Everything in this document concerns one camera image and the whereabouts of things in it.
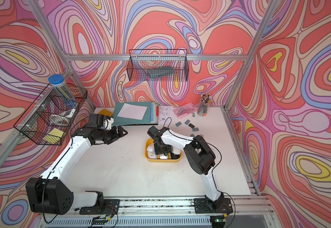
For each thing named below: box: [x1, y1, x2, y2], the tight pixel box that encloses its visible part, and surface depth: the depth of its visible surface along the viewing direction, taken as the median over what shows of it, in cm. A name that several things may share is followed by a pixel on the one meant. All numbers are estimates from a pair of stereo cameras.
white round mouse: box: [147, 151, 157, 159], surface depth 91 cm
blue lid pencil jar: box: [48, 74, 78, 109], surface depth 76 cm
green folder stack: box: [112, 101, 159, 127], surface depth 113 cm
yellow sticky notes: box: [42, 127, 65, 144], surface depth 69 cm
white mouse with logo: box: [159, 153, 168, 160], surface depth 93 cm
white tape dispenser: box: [49, 108, 77, 127], surface depth 74 cm
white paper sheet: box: [116, 103, 148, 121], surface depth 115 cm
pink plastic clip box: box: [173, 102, 197, 119], surface depth 121 cm
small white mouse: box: [146, 143, 155, 153], surface depth 92 cm
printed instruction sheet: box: [158, 105, 174, 126], surface depth 118 cm
